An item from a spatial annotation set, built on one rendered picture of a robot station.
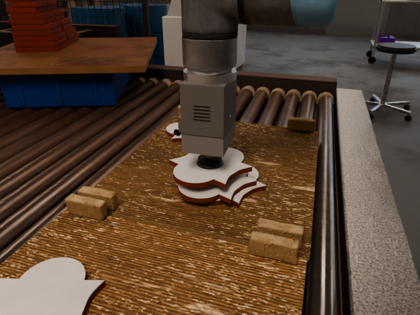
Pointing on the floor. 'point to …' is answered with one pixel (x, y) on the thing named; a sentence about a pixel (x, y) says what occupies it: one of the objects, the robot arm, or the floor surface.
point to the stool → (396, 48)
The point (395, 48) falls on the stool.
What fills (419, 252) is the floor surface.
